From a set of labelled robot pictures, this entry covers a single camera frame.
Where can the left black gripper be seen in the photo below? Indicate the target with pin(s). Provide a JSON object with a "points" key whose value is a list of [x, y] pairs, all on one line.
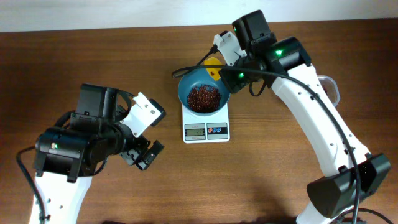
{"points": [[137, 154]]}

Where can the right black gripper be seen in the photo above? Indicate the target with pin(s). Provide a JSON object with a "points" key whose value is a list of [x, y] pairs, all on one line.
{"points": [[230, 78]]}

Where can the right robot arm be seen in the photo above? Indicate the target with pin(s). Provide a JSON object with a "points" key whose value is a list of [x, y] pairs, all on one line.
{"points": [[350, 172]]}

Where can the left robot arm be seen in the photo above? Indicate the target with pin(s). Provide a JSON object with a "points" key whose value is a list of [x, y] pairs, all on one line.
{"points": [[62, 177]]}

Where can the red beans in bowl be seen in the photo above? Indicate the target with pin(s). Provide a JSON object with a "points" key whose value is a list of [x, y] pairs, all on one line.
{"points": [[204, 99]]}

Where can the teal blue bowl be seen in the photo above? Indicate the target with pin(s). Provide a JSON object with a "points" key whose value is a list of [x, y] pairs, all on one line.
{"points": [[197, 78]]}

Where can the white digital kitchen scale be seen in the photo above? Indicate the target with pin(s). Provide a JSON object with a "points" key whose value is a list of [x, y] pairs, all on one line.
{"points": [[205, 128]]}

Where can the clear plastic container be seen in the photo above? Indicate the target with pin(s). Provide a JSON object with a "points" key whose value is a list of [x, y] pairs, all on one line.
{"points": [[332, 87]]}

